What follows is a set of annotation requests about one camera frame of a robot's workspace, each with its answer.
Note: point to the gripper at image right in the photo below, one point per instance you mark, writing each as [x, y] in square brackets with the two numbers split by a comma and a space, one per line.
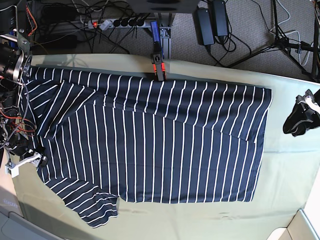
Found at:
[305, 115]

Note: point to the green table cloth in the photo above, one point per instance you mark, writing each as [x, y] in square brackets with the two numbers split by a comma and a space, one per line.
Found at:
[287, 180]

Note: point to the black power adapter left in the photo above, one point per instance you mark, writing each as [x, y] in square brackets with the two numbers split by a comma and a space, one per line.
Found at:
[203, 27]

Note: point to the black power adapter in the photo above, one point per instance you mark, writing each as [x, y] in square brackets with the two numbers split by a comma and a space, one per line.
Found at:
[219, 18]
[203, 27]

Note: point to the aluminium frame post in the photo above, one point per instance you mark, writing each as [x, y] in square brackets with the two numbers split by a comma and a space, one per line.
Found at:
[165, 23]

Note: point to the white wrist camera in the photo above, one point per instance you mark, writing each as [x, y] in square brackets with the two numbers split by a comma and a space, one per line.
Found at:
[12, 169]

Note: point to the navy white striped T-shirt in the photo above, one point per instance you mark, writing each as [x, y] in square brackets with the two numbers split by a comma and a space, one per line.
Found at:
[110, 137]

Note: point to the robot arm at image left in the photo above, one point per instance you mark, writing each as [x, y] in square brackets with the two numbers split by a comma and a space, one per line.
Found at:
[17, 24]

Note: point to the grey bin corner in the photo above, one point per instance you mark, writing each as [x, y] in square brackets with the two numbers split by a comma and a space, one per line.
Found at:
[15, 227]

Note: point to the black power adapter right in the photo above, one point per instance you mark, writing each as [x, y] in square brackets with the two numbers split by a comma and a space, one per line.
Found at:
[219, 18]

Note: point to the grey power strip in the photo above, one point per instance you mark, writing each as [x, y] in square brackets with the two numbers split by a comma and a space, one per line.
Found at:
[117, 23]

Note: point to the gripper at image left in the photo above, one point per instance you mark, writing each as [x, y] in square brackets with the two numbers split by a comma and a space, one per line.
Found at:
[21, 149]

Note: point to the orange black centre clamp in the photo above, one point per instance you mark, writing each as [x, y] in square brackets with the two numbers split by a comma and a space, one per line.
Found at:
[157, 54]

